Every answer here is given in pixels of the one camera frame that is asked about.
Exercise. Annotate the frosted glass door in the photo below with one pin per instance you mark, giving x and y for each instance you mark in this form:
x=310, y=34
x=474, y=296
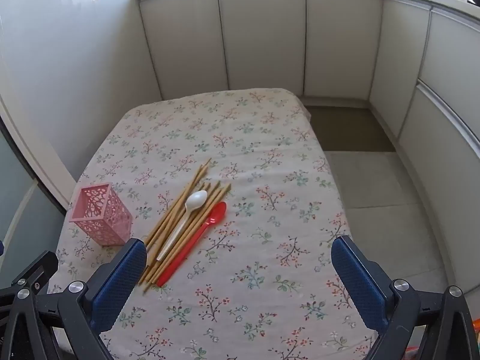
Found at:
x=18, y=202

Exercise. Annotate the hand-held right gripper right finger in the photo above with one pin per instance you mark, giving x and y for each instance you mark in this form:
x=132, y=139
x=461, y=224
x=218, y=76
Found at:
x=356, y=281

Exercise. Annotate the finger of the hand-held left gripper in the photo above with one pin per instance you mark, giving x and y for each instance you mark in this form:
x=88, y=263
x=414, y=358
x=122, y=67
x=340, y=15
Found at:
x=39, y=268

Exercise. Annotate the red plastic spoon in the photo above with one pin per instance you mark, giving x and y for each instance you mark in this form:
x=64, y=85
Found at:
x=216, y=213

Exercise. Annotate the bundle of wooden chopsticks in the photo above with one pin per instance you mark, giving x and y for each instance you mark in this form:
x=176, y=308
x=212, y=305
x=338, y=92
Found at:
x=170, y=215

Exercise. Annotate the white plastic spoon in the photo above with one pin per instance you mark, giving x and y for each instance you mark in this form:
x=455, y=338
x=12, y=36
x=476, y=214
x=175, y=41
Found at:
x=197, y=199

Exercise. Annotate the pink lattice utensil holder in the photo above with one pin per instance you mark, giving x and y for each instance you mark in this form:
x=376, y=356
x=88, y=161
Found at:
x=101, y=213

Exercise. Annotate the cream door frame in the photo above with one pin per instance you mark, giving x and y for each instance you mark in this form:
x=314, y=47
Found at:
x=37, y=157

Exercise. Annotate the white kitchen cabinets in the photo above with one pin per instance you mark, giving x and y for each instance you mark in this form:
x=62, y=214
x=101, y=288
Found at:
x=262, y=37

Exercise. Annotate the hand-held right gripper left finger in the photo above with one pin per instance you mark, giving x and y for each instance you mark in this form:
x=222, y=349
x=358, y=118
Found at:
x=120, y=281

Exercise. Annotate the floral tablecloth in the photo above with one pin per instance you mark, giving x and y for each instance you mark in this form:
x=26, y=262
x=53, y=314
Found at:
x=262, y=157

